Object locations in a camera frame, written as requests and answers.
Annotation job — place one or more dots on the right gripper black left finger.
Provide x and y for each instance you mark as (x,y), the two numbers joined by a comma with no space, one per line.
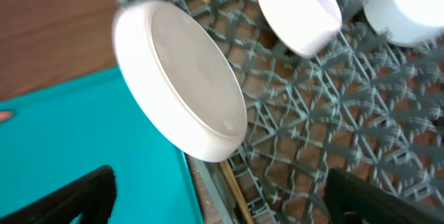
(89,199)

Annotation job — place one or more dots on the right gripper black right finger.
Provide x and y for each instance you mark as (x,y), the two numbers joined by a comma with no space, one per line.
(349,199)

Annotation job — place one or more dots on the wooden chopstick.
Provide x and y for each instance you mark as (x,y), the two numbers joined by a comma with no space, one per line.
(236,191)

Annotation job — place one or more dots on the white round plate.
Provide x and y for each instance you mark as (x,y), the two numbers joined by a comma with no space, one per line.
(180,79)

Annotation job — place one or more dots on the pink bowl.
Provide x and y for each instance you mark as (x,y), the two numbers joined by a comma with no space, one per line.
(305,26)

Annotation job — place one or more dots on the white bowl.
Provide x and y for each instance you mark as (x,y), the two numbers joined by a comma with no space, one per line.
(406,22)

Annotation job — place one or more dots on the grey dishwasher rack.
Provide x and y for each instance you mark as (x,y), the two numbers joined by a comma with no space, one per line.
(361,104)

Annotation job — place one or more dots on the teal serving tray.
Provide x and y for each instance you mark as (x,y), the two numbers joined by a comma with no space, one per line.
(61,133)

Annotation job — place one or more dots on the orange carrot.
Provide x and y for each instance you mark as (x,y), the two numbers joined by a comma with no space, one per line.
(5,115)

